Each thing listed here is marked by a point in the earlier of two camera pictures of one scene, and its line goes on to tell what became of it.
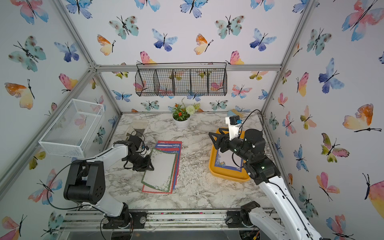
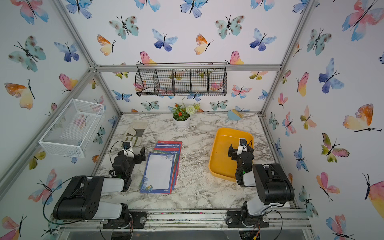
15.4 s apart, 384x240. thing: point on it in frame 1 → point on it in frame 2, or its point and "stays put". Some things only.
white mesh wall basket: (72, 132) stays put
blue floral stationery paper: (161, 145) stays put
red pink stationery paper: (174, 142) stays put
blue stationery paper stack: (225, 160) → (160, 171)
